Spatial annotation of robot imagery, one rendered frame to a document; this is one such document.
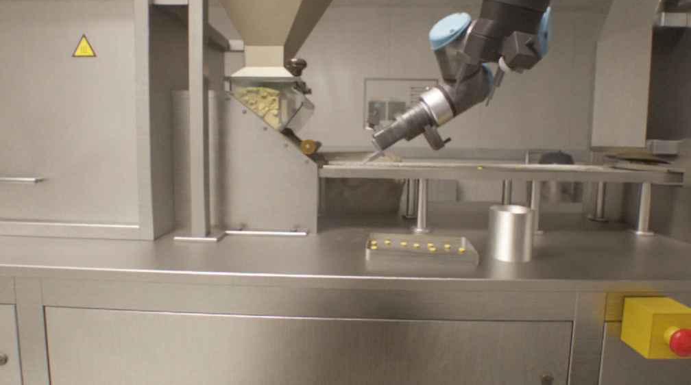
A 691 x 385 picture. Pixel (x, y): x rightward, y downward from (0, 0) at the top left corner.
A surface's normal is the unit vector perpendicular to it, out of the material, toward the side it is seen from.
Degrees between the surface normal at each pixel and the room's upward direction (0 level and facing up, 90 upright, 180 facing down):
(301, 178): 90
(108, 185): 90
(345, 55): 90
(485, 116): 90
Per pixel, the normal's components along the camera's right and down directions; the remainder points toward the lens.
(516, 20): 0.06, 0.59
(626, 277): 0.01, -1.00
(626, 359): -0.02, 0.07
